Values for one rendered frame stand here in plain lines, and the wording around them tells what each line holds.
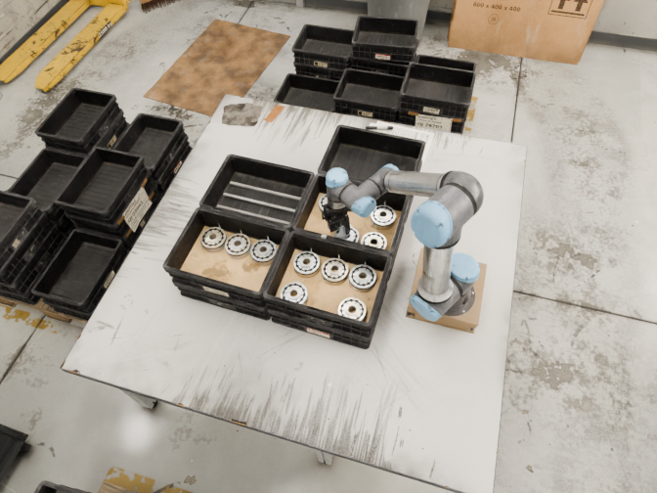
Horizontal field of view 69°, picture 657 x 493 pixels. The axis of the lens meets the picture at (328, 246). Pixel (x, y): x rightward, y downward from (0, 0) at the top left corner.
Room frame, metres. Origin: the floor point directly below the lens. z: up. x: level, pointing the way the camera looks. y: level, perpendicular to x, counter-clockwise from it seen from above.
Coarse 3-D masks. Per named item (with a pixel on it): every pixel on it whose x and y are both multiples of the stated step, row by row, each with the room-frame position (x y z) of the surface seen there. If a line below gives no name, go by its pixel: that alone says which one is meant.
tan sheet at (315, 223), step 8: (312, 216) 1.19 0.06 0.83; (320, 216) 1.19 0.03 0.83; (352, 216) 1.18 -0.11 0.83; (368, 216) 1.17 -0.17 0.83; (312, 224) 1.15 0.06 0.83; (320, 224) 1.15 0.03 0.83; (352, 224) 1.14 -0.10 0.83; (360, 224) 1.14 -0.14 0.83; (368, 224) 1.13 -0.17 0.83; (320, 232) 1.11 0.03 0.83; (328, 232) 1.11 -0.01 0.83; (360, 232) 1.10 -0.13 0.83; (368, 232) 1.09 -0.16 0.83; (384, 232) 1.09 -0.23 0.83; (392, 232) 1.09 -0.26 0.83; (360, 240) 1.06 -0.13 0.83; (392, 240) 1.05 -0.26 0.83
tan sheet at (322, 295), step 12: (288, 264) 0.97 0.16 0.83; (348, 264) 0.95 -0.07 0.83; (288, 276) 0.92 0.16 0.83; (348, 276) 0.90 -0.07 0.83; (312, 288) 0.86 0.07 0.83; (324, 288) 0.85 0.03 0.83; (336, 288) 0.85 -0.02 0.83; (348, 288) 0.85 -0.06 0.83; (312, 300) 0.80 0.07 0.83; (324, 300) 0.80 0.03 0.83; (336, 300) 0.80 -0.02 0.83; (372, 300) 0.79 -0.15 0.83; (336, 312) 0.75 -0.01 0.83
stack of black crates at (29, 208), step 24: (0, 192) 1.66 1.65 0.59; (0, 216) 1.59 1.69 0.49; (24, 216) 1.51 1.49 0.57; (0, 240) 1.36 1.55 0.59; (24, 240) 1.43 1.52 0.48; (48, 240) 1.51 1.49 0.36; (0, 264) 1.28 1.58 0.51; (24, 264) 1.35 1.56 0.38; (48, 264) 1.42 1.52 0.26; (0, 288) 1.29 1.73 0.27; (24, 288) 1.27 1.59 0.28
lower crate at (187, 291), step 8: (184, 288) 0.91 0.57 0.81; (192, 296) 0.92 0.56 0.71; (200, 296) 0.90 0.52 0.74; (208, 296) 0.89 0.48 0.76; (216, 296) 0.86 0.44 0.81; (216, 304) 0.87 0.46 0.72; (224, 304) 0.86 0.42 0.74; (232, 304) 0.85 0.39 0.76; (240, 304) 0.82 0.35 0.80; (248, 304) 0.81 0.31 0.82; (240, 312) 0.83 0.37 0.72; (248, 312) 0.83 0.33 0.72; (256, 312) 0.81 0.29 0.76; (264, 312) 0.80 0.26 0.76
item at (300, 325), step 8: (272, 312) 0.78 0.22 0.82; (272, 320) 0.79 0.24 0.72; (280, 320) 0.78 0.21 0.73; (288, 320) 0.76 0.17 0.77; (296, 320) 0.74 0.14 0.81; (376, 320) 0.76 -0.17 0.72; (296, 328) 0.75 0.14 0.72; (304, 328) 0.74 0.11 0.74; (312, 328) 0.73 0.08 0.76; (320, 328) 0.71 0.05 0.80; (328, 328) 0.70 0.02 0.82; (336, 336) 0.70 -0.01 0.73; (344, 336) 0.68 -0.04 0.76; (352, 336) 0.66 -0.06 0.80; (360, 336) 0.65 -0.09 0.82; (352, 344) 0.67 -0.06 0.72; (360, 344) 0.66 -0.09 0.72; (368, 344) 0.66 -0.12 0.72
